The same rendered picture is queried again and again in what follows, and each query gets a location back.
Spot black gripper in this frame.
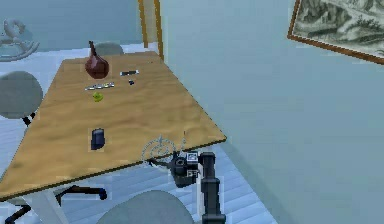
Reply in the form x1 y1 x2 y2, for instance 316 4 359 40
146 154 198 189

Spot grey round chair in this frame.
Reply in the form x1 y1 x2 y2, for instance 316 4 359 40
95 189 196 224
94 42 125 57
0 70 45 128

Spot wooden table white legs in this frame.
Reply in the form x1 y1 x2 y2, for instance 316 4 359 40
0 50 228 224

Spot dark blue box object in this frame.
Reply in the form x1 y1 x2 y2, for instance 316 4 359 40
90 127 107 151

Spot grey chair black wheeled legs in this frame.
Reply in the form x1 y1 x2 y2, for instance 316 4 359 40
0 184 109 224

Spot long silver remote control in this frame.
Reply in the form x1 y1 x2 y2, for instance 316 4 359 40
83 81 116 92

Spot dark red bulb vase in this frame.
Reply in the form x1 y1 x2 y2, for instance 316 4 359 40
84 40 110 80

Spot grey rocking horse figure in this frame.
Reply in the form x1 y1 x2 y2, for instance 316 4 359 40
0 19 41 63

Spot wooden framed landscape picture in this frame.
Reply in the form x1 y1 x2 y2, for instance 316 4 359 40
286 0 384 66

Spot pale wire ring attachment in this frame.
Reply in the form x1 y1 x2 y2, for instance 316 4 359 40
140 130 188 168

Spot wooden door frame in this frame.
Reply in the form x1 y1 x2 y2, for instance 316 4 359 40
137 0 165 61

